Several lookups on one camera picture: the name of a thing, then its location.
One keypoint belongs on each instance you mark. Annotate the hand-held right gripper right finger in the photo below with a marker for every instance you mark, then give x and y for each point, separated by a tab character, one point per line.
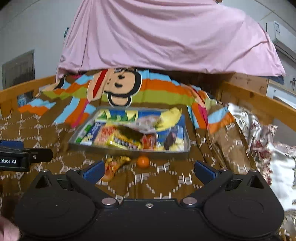
204	171

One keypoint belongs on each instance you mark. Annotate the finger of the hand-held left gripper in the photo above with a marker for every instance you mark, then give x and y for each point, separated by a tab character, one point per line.
39	155

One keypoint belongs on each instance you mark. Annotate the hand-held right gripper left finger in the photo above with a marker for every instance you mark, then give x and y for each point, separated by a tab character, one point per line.
93	172

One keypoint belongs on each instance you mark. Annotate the gold snack packet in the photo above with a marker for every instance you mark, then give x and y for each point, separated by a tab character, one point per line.
113	165

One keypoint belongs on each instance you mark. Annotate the rice cracker packet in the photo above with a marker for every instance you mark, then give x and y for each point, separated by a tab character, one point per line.
104	136

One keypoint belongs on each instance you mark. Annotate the blue snack packet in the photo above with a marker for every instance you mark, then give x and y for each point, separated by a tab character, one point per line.
93	131

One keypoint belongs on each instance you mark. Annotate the grey tray with drawing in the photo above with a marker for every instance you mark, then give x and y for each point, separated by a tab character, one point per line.
179	136

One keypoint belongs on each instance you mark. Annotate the red spicy snack packet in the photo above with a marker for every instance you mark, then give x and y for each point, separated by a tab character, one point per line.
149	141

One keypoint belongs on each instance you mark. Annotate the clear pastry packet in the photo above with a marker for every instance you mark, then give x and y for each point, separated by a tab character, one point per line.
146	122

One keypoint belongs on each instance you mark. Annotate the person's left forearm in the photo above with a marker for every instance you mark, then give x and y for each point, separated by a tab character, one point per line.
7	230

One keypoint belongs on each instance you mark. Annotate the orange tangerine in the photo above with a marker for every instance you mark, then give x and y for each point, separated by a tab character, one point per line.
142	161

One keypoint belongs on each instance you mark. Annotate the floral quilt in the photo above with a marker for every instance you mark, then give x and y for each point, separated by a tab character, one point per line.
277	162

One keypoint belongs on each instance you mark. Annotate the printed blanket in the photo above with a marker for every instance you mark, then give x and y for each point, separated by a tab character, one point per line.
161	92

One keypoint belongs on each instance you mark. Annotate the pink cloth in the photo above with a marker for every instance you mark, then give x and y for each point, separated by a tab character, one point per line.
161	34

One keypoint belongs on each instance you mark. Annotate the white air conditioner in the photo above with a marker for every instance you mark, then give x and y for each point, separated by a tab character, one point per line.
281	34

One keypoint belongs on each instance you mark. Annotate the wooden bed frame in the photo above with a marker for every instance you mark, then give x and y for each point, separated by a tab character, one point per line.
245	95

